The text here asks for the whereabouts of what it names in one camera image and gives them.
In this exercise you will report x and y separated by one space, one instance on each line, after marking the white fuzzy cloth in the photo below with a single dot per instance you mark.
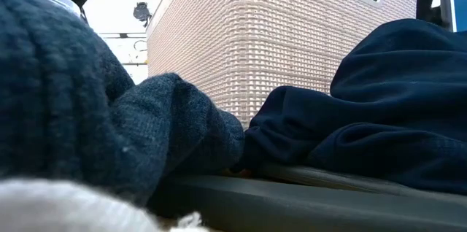
54 206

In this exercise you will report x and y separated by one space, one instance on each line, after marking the dark grey-blue knit sweater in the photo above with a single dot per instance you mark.
73 97

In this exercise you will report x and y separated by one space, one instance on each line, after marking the black overhead camera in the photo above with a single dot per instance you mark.
141 11

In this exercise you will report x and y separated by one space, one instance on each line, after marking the white woven plastic basket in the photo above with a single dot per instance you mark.
255 42

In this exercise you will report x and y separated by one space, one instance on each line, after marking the grey clothes hanger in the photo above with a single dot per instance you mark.
292 206

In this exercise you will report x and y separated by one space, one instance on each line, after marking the navy printed sweatshirt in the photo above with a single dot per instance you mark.
365 122

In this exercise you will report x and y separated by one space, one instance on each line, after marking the metal overhead crossbar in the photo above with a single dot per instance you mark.
124 35
135 63

